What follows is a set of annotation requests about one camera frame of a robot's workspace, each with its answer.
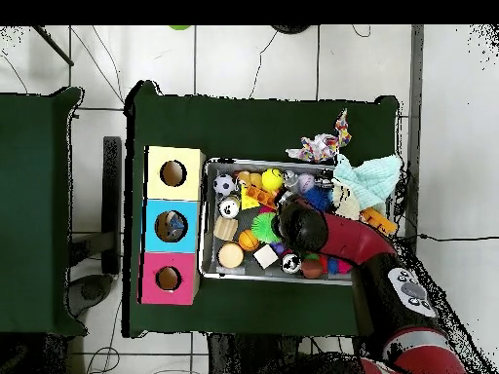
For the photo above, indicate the mint green cloth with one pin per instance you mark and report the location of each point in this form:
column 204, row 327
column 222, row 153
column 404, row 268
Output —
column 370, row 179

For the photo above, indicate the green spiky ball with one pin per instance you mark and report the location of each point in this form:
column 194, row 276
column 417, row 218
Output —
column 263, row 228

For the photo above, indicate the black slanted rod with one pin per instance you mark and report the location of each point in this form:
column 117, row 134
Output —
column 54, row 46

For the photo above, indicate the shallow mesh bin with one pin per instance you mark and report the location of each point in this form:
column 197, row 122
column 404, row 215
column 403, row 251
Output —
column 210, row 241

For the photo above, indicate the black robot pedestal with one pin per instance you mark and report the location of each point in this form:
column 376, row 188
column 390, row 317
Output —
column 253, row 356

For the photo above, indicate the orange plastic tray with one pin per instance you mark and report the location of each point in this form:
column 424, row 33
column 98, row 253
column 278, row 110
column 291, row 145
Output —
column 261, row 196
column 380, row 222

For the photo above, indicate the colourful dotted cloth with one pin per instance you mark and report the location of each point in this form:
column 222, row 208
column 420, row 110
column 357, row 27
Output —
column 319, row 148

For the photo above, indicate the small green object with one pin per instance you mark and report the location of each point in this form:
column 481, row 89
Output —
column 180, row 27

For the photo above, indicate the wooden box with three holes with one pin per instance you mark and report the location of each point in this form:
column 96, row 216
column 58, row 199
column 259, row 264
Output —
column 187, row 233

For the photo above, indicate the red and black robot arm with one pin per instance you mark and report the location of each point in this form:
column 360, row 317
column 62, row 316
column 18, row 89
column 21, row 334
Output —
column 351, row 237

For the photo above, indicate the black round object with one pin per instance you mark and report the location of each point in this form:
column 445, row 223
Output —
column 290, row 29

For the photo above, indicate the toy hamburger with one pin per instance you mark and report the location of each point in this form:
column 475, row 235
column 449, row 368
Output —
column 231, row 255

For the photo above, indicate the silver pull-tab can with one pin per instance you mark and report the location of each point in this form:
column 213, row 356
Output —
column 229, row 207

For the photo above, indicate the yellow ball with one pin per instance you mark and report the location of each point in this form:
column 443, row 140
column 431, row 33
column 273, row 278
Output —
column 272, row 179

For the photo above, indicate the dark green table cloth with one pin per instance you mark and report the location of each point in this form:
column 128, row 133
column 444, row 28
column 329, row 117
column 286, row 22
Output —
column 31, row 214
column 253, row 128

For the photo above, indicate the orange toy basketball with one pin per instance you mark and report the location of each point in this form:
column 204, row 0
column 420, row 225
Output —
column 248, row 240

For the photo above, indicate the black upright panel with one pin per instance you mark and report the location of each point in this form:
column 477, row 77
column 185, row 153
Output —
column 112, row 194

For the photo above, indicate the grey round stand foot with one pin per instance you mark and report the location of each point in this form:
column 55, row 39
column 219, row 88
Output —
column 91, row 290

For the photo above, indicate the black and white soccer ball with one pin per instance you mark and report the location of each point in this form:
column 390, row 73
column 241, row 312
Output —
column 224, row 184

